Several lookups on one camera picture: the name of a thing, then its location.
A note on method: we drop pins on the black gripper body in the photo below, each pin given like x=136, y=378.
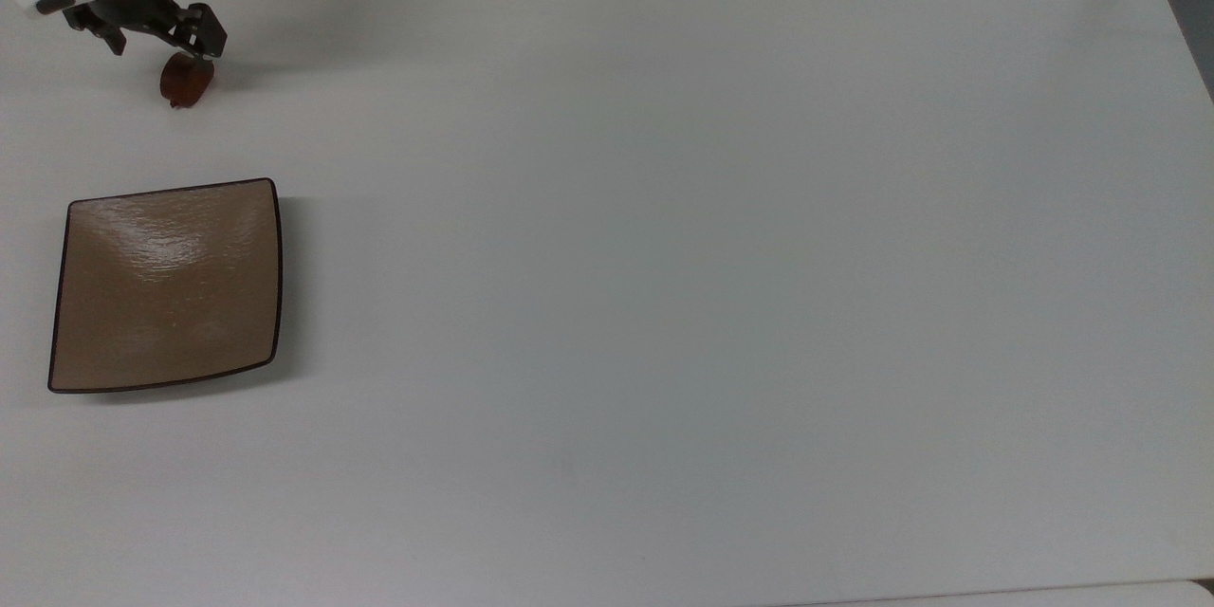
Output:
x=133, y=12

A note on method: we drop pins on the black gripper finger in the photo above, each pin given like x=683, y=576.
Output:
x=111, y=38
x=204, y=33

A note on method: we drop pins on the square brown ceramic plate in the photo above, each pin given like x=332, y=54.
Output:
x=169, y=289

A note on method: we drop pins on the small brown chestnut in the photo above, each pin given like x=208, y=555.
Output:
x=183, y=83

